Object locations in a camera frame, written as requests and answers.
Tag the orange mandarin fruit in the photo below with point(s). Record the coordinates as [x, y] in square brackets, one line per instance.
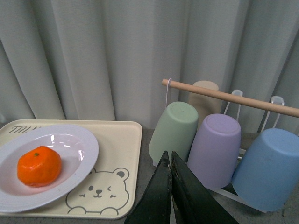
[39, 167]

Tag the cream bear serving tray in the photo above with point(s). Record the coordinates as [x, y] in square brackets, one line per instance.
[108, 192]

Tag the white wire cup rack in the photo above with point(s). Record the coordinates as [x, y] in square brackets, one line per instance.
[262, 178]

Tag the purple plastic cup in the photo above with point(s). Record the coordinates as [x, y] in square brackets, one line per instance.
[214, 152]

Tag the blue plastic cup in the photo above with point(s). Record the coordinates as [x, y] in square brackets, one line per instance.
[269, 170]

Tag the white round plate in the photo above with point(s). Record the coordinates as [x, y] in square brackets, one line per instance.
[78, 149]

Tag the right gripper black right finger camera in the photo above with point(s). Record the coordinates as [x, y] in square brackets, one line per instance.
[193, 200]

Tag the beige plastic cup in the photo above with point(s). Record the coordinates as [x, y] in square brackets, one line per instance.
[203, 104]

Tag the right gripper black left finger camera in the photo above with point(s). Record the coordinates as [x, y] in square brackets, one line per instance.
[154, 206]

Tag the light green plastic cup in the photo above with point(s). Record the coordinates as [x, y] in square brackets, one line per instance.
[174, 131]

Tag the wooden rack handle rod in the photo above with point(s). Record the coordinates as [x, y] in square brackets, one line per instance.
[285, 110]

